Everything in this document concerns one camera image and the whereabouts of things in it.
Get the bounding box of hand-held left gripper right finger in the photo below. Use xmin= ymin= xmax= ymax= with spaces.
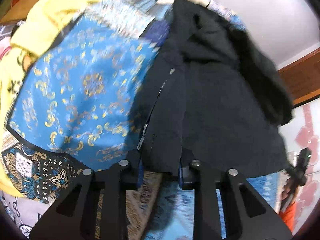
xmin=177 ymin=159 xmax=293 ymax=240

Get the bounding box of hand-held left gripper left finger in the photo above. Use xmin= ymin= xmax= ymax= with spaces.
xmin=29 ymin=152 xmax=146 ymax=240

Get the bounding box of black zip hoodie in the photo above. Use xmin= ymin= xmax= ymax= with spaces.
xmin=126 ymin=0 xmax=295 ymax=181

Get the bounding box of person's right forearm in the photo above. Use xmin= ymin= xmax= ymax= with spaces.
xmin=279 ymin=180 xmax=300 ymax=232

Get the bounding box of grey printed bed sheet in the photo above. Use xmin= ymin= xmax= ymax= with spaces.
xmin=0 ymin=189 xmax=52 ymax=240

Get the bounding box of blue patchwork patterned blanket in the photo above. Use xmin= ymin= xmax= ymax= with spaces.
xmin=0 ymin=0 xmax=288 ymax=240

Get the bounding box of yellow printed sweatshirt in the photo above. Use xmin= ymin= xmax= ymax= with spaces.
xmin=0 ymin=0 xmax=150 ymax=197

